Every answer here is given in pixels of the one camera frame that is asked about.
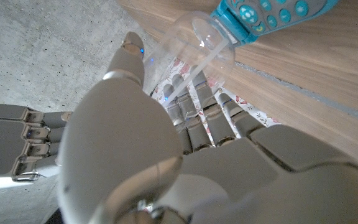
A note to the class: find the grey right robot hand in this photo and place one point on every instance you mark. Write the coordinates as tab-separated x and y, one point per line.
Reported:
2	140

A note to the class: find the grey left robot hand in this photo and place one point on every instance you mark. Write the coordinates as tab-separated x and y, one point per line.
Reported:
120	133

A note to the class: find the clear plastic bottle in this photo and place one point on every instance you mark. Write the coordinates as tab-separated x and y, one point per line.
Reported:
197	40

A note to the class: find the teal toy phone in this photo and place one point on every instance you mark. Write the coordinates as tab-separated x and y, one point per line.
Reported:
269	15

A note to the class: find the floral backdrop cloth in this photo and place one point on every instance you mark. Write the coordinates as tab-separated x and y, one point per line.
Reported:
253	110

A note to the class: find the grey tape table outline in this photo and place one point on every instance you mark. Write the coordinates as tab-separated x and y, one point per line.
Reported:
306	91

